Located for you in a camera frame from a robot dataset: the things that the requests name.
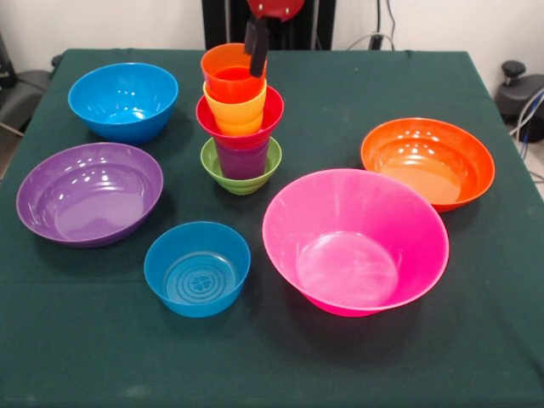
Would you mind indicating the purple plastic bowl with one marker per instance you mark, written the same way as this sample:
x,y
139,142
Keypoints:
x,y
85,200

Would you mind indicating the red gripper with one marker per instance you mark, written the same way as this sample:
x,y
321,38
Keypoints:
x,y
276,7

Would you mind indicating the black chair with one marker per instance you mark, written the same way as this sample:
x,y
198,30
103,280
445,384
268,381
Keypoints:
x,y
21,93

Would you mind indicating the orange plastic cup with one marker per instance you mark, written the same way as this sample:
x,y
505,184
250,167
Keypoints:
x,y
231,81

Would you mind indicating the green plastic bowl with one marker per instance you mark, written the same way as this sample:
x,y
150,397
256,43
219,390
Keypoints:
x,y
246,187

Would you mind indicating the large blue plastic bowl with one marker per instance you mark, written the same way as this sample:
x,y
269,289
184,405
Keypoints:
x,y
123,110

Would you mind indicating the yellow plastic cup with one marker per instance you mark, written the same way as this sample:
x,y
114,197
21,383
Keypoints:
x,y
238,115

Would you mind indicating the purple plastic cup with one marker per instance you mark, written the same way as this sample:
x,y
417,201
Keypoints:
x,y
242,166

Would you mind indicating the dark green tablecloth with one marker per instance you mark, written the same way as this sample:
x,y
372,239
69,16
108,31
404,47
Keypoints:
x,y
272,361

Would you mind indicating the orange plastic bowl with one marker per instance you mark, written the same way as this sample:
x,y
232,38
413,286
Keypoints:
x,y
425,166

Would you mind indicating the red plastic bowl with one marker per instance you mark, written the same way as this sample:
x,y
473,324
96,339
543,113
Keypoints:
x,y
244,142

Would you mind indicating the pink plastic bowl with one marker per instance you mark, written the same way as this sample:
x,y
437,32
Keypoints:
x,y
353,255

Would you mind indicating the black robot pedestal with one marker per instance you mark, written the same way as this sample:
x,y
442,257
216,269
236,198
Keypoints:
x,y
221,21

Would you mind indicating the small blue plastic bowl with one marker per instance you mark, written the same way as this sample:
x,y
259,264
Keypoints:
x,y
195,276

